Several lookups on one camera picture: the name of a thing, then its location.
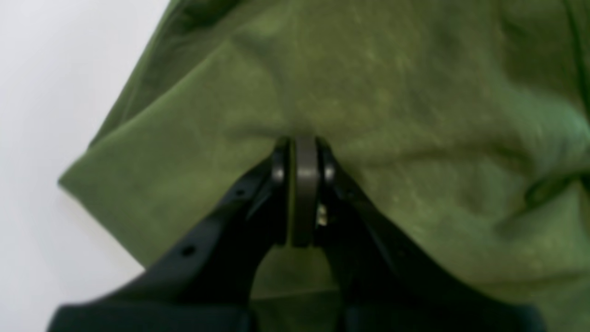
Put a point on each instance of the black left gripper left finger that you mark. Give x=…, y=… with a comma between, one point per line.
x=202, y=284

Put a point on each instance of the olive green T-shirt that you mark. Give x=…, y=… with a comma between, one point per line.
x=465, y=121

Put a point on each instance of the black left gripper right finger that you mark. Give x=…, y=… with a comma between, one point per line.
x=387, y=282

